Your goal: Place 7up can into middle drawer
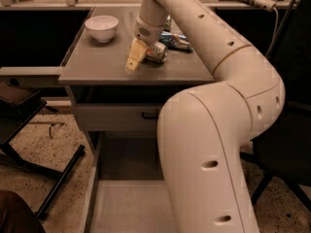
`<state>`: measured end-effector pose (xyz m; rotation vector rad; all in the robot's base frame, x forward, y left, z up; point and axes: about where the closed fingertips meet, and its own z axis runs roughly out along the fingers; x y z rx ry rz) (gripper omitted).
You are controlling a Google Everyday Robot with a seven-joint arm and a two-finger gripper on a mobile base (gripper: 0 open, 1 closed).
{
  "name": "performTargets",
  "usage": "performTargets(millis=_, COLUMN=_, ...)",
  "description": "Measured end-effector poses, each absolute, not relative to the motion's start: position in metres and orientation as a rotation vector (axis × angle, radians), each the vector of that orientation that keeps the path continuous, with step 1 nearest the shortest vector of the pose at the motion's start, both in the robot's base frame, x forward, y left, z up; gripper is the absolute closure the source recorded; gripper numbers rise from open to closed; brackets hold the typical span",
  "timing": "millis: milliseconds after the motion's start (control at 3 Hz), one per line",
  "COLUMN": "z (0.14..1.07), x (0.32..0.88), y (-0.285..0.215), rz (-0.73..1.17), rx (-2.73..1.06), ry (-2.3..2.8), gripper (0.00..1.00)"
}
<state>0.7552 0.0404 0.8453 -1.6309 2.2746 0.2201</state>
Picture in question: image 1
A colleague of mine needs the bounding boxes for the black office chair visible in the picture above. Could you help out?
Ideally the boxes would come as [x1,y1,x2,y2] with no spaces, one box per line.
[241,0,311,211]

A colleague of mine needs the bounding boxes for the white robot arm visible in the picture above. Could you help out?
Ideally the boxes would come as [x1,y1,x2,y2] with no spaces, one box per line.
[126,0,285,233]

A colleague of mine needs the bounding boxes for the white ceramic bowl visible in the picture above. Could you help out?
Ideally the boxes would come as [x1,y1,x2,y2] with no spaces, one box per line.
[85,16,119,43]

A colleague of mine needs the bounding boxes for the green crumpled can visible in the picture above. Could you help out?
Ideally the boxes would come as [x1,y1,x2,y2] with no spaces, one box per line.
[163,15,172,32]

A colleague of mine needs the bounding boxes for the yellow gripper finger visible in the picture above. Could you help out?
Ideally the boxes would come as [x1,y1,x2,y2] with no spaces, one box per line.
[125,38,150,75]

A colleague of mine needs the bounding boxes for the grey open middle drawer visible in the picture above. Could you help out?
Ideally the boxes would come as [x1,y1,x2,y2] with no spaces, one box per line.
[79,133,177,233]

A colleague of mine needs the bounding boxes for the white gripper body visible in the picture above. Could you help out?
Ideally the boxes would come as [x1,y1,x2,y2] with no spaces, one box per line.
[134,15,165,45]

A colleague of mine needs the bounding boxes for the blue pepsi can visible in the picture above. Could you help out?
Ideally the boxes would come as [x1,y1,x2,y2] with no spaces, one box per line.
[158,31,193,52]

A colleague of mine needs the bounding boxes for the white cable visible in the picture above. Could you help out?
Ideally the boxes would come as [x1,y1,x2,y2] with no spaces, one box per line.
[264,7,280,59]

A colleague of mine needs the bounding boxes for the white green 7up can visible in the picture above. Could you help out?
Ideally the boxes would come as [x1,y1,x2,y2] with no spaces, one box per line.
[146,42,168,63]

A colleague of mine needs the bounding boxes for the brown object bottom left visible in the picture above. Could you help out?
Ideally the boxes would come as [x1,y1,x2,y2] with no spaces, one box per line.
[0,190,46,233]

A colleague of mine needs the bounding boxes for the black drawer handle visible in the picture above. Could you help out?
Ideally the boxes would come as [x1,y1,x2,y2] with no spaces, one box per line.
[141,112,158,120]

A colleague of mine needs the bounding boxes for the grey top drawer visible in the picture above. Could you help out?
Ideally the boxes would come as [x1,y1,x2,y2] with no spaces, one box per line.
[73,104,161,131]

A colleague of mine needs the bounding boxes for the grey drawer cabinet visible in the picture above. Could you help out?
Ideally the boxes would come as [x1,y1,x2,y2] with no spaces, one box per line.
[59,5,213,150]

